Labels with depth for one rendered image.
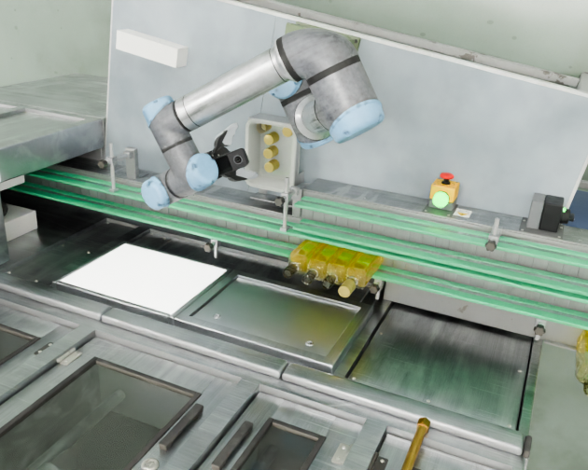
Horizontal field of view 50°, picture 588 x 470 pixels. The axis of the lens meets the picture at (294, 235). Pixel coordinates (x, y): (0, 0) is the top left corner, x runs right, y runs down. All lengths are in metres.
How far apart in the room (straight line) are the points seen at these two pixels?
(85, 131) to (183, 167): 1.01
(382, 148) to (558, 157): 0.50
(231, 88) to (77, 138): 1.10
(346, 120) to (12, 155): 1.22
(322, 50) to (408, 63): 0.64
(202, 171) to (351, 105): 0.36
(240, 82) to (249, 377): 0.71
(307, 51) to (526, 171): 0.84
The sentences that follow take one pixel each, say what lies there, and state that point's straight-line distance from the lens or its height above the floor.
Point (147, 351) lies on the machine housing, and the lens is 1.71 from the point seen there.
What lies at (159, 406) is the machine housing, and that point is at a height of 1.59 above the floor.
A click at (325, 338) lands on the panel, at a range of 1.70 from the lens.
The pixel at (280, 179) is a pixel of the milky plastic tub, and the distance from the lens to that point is 2.06.
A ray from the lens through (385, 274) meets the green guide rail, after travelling 1.85.
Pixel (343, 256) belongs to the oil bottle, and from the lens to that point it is 1.79.
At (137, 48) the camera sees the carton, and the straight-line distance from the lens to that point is 2.21.
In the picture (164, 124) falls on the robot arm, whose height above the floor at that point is 1.44.
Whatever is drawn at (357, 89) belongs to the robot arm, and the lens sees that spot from 1.26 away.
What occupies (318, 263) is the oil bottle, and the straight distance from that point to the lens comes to 1.75.
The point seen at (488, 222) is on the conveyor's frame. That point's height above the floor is 0.85.
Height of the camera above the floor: 2.55
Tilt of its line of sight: 58 degrees down
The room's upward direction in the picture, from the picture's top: 131 degrees counter-clockwise
